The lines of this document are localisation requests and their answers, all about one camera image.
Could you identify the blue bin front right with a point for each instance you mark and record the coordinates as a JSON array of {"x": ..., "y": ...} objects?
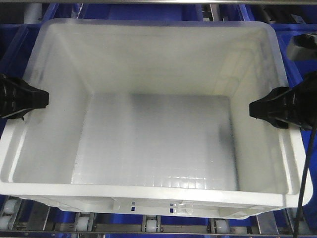
[{"x": 295, "y": 70}]

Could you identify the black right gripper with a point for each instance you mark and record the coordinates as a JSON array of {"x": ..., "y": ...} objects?
[{"x": 276, "y": 107}]

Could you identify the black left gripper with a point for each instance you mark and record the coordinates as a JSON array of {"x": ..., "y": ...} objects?
[{"x": 17, "y": 98}]

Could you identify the front steel shelf rail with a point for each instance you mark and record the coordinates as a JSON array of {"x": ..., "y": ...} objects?
[{"x": 63, "y": 234}]

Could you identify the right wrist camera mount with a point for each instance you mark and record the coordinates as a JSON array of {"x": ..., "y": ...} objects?
[{"x": 302, "y": 47}]

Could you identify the blue bin behind tote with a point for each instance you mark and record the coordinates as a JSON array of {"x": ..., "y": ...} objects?
[{"x": 146, "y": 12}]

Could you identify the blue bin front left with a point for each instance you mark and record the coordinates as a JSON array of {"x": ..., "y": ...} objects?
[{"x": 16, "y": 44}]

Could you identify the white plastic tote bin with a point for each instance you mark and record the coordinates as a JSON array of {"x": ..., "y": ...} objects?
[{"x": 153, "y": 118}]

